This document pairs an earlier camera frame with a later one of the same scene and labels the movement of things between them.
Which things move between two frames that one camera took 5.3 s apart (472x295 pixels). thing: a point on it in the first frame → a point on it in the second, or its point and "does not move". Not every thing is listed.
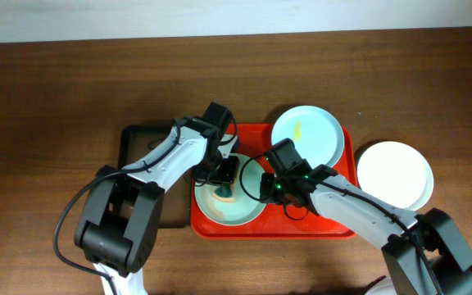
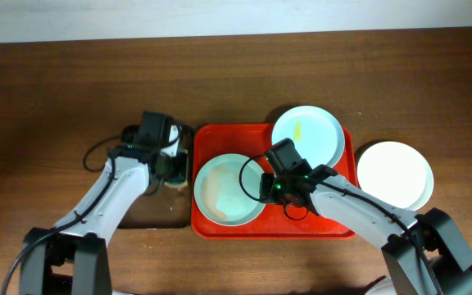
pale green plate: (247, 204) does not move
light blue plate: (318, 136) does not move
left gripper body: (223, 175) → (177, 169)
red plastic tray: (278, 221) does not move
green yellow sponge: (224, 193) → (177, 186)
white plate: (395, 173) does not move
